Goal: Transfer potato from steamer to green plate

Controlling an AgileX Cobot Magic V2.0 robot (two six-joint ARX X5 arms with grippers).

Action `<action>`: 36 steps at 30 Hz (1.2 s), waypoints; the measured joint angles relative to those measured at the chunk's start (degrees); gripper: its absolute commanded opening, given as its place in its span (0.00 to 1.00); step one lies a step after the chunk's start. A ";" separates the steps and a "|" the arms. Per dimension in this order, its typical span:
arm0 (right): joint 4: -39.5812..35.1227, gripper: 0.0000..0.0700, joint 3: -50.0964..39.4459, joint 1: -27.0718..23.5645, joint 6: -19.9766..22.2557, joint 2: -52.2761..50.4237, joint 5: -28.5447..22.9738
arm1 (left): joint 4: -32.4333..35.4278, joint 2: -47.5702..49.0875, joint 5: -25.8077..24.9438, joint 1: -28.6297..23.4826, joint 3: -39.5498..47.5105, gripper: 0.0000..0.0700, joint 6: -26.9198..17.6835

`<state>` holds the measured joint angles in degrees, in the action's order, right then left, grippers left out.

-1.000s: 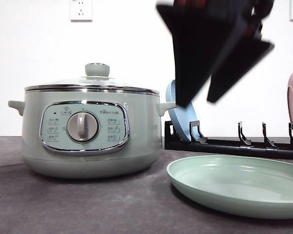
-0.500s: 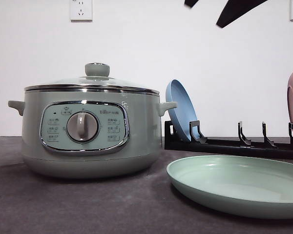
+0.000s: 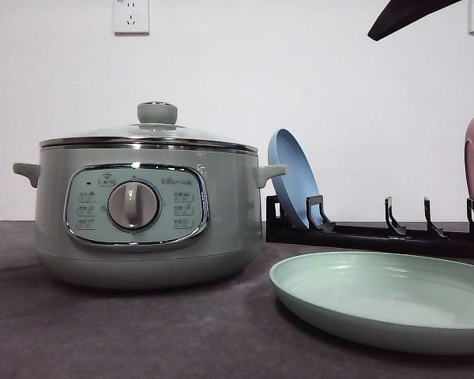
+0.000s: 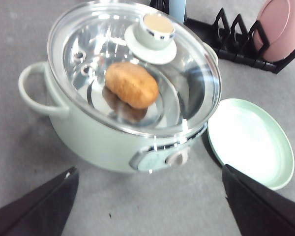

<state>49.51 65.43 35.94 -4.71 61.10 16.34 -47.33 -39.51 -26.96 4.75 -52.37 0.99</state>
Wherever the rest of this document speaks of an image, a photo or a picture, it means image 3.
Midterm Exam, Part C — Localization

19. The blue plate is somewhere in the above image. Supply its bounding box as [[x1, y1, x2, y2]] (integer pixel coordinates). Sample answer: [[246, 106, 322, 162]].
[[268, 129, 322, 228]]

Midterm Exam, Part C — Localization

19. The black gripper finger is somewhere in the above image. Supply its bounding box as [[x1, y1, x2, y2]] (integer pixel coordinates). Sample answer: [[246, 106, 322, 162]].
[[367, 0, 462, 41]]

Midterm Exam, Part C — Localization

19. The green electric steamer pot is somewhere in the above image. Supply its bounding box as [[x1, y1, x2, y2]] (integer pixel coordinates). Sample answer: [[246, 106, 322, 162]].
[[13, 135, 288, 288]]

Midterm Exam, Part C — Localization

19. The black dish rack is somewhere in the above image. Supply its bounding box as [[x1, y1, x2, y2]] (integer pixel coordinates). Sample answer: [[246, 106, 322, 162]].
[[265, 195, 474, 254]]

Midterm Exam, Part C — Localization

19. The glass steamer lid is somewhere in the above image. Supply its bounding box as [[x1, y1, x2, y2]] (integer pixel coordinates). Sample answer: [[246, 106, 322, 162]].
[[39, 99, 258, 156]]

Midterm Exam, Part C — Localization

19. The white wall socket left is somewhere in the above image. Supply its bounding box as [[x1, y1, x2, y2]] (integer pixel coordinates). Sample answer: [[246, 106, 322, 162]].
[[113, 0, 150, 36]]

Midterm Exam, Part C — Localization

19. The green plate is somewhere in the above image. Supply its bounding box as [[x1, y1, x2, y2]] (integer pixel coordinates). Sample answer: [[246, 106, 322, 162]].
[[269, 251, 474, 354]]

